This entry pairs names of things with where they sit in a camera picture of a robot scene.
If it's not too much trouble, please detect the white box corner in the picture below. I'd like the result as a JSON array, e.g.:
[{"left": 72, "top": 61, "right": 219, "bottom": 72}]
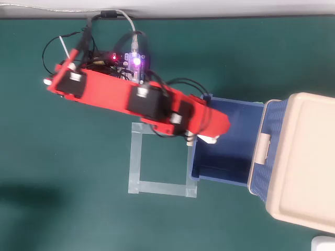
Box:
[{"left": 310, "top": 236, "right": 335, "bottom": 251}]

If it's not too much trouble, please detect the blue drawer beige handle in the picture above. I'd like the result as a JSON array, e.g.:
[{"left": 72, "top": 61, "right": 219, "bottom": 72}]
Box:
[
  {"left": 188, "top": 94, "right": 265, "bottom": 187},
  {"left": 247, "top": 98, "right": 289, "bottom": 205}
]

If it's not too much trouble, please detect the black controller board base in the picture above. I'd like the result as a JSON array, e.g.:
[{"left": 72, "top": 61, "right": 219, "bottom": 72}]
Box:
[{"left": 87, "top": 51, "right": 152, "bottom": 86}]

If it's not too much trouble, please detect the black servo cable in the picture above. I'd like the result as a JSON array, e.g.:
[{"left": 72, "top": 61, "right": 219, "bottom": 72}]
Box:
[{"left": 146, "top": 70, "right": 213, "bottom": 105}]

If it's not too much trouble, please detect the beige drawer cabinet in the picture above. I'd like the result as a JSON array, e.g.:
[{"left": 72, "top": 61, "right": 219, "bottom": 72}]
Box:
[{"left": 265, "top": 92, "right": 335, "bottom": 235}]

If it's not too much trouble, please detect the translucent tape strip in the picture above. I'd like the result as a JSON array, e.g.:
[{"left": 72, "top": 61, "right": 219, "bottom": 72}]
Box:
[
  {"left": 185, "top": 145, "right": 198, "bottom": 198},
  {"left": 131, "top": 122, "right": 158, "bottom": 135},
  {"left": 128, "top": 122, "right": 143, "bottom": 195},
  {"left": 128, "top": 180, "right": 197, "bottom": 198}
]

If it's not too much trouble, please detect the white cube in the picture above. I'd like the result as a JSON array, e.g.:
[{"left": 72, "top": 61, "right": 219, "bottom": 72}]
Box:
[{"left": 196, "top": 133, "right": 220, "bottom": 145}]

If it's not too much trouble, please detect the black power cable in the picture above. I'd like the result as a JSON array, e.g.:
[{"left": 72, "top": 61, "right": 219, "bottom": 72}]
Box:
[{"left": 41, "top": 14, "right": 105, "bottom": 76}]

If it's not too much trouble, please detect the white cable tie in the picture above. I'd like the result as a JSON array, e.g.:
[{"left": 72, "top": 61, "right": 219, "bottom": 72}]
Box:
[{"left": 59, "top": 36, "right": 77, "bottom": 71}]

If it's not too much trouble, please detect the grey USB cable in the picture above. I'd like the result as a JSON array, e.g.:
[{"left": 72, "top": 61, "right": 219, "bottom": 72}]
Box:
[{"left": 0, "top": 2, "right": 140, "bottom": 53}]

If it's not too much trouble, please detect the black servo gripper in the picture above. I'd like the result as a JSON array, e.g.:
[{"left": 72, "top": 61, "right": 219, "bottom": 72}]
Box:
[{"left": 169, "top": 93, "right": 232, "bottom": 139}]

